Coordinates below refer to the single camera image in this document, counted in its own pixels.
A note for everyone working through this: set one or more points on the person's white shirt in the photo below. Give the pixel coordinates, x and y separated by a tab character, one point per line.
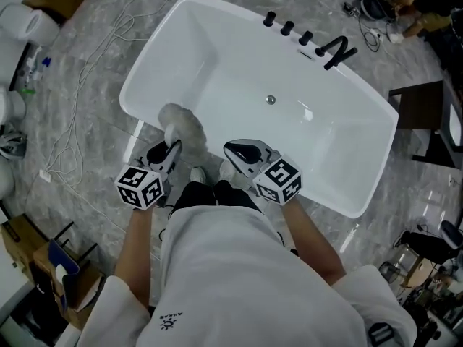
235	284

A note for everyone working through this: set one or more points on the person's black trousers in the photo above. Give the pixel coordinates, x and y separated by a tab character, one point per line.
199	197

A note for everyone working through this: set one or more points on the black faucet knob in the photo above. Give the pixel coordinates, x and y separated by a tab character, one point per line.
269	19
305	38
287	27

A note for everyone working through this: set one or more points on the chrome bathtub drain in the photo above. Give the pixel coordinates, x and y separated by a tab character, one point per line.
270	99

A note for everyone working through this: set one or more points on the person's white shoe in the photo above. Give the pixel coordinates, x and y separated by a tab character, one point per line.
228	171
198	175

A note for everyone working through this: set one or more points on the white toilet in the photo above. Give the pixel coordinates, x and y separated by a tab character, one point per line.
11	103
32	24

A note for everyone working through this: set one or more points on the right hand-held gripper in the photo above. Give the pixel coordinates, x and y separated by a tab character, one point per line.
278	179

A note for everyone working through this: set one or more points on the person's left forearm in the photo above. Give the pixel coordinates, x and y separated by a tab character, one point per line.
139	248

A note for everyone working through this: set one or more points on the white bathtub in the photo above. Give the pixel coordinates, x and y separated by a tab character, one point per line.
307	139

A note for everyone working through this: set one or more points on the person's right forearm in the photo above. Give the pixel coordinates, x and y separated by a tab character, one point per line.
311	240

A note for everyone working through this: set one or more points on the person's left white shoe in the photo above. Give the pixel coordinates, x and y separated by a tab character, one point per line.
198	175

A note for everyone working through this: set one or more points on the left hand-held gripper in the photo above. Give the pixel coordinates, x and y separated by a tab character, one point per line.
139	186

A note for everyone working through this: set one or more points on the blue folding chair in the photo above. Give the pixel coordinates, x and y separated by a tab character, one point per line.
65	257

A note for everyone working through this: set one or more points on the black curved faucet spout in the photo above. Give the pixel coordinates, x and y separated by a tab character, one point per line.
334	42

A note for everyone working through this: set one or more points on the person's right white shoe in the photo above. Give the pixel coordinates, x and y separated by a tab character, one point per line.
228	171

